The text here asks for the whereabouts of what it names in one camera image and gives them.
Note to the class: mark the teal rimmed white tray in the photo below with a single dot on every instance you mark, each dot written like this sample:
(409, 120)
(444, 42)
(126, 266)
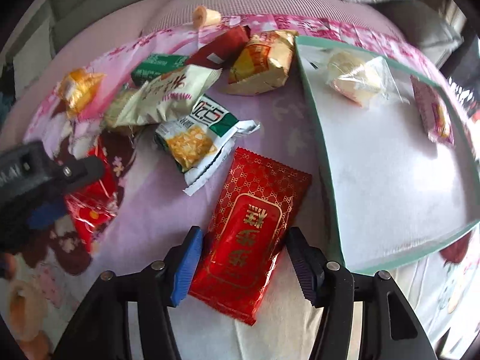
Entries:
(394, 196)

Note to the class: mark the grey sofa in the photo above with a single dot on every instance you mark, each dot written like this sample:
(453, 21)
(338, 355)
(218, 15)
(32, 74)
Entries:
(44, 27)

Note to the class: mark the yellow orange cake packet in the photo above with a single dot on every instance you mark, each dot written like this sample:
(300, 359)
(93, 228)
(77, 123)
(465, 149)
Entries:
(78, 89)

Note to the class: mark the dark green snack packet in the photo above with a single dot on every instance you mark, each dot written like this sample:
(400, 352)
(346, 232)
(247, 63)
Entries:
(154, 66)

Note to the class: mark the clear cream bun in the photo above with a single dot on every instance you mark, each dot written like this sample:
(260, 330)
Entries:
(362, 78)

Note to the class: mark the cream white rice cracker packet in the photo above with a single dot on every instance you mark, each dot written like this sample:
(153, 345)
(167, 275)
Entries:
(168, 97)

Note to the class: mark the pink cartoon print cloth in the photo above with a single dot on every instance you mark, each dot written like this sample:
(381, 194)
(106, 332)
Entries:
(154, 212)

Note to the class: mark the pink sofa seat cover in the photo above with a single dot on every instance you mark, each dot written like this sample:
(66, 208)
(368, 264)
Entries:
(147, 16)

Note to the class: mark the gold yellow cracker packet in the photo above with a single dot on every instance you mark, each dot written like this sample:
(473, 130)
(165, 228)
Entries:
(264, 63)

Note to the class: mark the white green corn snack packet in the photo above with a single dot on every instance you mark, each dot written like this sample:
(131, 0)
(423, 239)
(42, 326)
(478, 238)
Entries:
(201, 141)

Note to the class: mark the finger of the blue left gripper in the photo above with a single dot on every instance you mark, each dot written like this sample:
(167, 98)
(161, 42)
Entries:
(46, 214)

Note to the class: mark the small orange jelly cup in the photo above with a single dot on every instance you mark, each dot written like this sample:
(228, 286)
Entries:
(203, 17)

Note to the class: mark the red gold patterned packet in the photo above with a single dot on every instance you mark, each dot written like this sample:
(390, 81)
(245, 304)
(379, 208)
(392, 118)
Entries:
(258, 202)

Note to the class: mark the purple swiss roll snack packet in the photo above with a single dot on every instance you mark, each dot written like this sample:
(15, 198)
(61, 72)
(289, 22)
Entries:
(434, 114)

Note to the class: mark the red kiss snack packet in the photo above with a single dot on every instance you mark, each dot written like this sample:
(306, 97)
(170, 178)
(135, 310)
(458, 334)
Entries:
(94, 206)

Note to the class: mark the dark red small packet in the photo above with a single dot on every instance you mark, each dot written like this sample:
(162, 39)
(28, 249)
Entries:
(222, 49)

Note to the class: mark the green clear rice cake packet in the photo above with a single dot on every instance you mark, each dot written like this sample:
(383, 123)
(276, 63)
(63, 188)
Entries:
(113, 111)

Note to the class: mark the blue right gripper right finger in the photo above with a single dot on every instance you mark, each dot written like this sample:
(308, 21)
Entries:
(308, 262)

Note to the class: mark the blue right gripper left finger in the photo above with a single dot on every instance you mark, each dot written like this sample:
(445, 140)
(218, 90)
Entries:
(184, 265)

